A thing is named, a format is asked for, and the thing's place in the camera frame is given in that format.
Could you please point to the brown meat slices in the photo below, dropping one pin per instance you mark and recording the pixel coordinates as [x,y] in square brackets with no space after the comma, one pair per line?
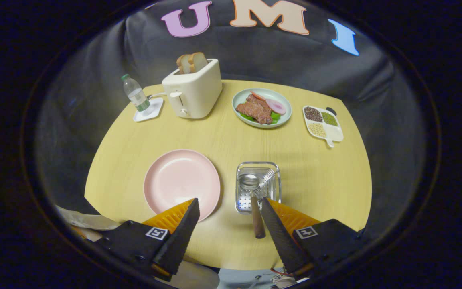
[255,109]

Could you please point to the white round object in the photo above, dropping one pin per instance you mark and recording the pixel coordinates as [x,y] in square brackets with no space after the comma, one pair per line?
[197,277]

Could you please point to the white toaster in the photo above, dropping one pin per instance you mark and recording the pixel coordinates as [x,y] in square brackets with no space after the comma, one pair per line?
[197,94]

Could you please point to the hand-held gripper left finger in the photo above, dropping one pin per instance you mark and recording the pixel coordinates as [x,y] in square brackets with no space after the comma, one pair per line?
[181,237]

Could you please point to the white square coaster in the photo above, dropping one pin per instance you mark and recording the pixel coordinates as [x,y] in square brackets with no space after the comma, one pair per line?
[155,110]

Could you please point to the green lettuce leaf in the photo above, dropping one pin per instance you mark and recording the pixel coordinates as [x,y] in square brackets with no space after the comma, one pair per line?
[275,117]

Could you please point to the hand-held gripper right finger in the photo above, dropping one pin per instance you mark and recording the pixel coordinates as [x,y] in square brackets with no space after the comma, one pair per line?
[279,237]

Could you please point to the red tomato slice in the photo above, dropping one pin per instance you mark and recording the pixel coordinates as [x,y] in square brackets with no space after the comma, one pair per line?
[257,95]

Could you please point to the pale green plate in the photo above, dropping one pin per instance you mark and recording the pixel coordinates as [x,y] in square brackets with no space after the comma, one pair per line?
[285,114]

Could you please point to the white divided grain dish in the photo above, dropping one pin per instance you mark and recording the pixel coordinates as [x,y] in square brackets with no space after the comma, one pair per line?
[333,132]

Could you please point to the clear water bottle green cap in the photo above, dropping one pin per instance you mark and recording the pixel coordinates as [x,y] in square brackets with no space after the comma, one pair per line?
[136,95]

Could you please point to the pink plate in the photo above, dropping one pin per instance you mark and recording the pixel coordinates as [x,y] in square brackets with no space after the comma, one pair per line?
[181,182]

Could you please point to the pink ham slice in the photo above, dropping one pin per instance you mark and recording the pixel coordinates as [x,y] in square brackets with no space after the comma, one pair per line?
[276,106]

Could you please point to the beige cloth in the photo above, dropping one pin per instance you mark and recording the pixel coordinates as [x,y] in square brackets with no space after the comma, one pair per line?
[90,220]

